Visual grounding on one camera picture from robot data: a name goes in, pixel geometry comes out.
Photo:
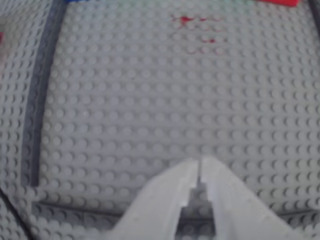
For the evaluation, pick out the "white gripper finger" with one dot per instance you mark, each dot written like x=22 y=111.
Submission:
x=240 y=215
x=155 y=205

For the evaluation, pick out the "blue lego cube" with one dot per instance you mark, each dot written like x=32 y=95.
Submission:
x=75 y=1

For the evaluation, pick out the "dark grey lego strip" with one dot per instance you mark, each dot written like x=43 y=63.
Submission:
x=75 y=210
x=40 y=100

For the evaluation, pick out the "grey lego baseplate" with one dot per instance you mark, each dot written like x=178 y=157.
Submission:
x=160 y=100

